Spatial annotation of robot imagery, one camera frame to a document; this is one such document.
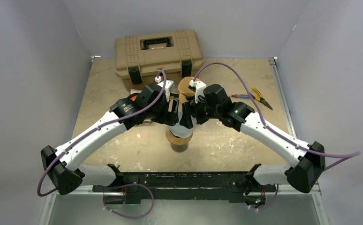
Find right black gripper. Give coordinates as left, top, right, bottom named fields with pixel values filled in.
left=180, top=95, right=221, bottom=128

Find white paper coffee filter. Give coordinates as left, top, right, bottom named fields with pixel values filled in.
left=167, top=112, right=193, bottom=138

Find brown paper coffee filter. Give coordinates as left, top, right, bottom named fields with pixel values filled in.
left=177, top=76, right=195, bottom=97

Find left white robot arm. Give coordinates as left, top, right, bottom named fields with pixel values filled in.
left=38, top=81, right=178, bottom=195

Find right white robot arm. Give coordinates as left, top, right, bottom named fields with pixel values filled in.
left=180, top=81, right=325, bottom=193

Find blue red screwdriver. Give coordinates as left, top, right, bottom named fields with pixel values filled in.
left=230, top=94, right=250, bottom=99

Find tan plastic toolbox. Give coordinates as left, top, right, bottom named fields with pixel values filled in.
left=114, top=30, right=204, bottom=91

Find yellow black pliers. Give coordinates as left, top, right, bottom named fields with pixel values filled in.
left=248, top=88, right=273, bottom=110

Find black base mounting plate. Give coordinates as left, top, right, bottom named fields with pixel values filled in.
left=92, top=165, right=276, bottom=205

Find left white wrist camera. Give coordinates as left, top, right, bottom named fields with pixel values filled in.
left=155, top=77, right=175, bottom=102

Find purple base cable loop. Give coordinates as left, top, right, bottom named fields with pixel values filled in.
left=102, top=183, right=155, bottom=219

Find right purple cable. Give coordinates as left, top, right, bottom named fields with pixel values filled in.
left=192, top=62, right=362, bottom=171

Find aluminium frame rail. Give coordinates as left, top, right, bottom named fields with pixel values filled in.
left=268, top=57, right=330, bottom=225

